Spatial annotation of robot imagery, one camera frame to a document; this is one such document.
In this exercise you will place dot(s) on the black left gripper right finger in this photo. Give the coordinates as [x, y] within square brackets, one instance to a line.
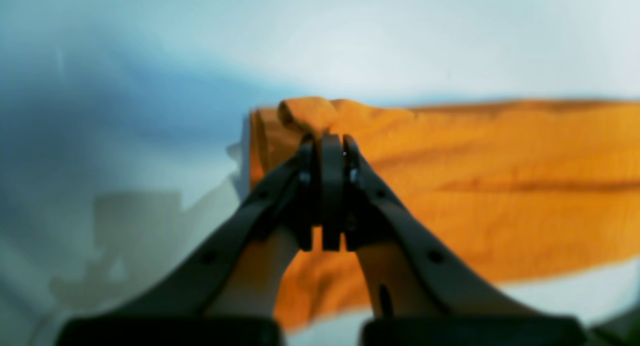
[421, 293]

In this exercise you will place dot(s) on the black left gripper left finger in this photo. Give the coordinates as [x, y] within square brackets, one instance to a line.
[224, 293]

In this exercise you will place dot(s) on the orange t-shirt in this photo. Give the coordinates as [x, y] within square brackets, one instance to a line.
[539, 196]

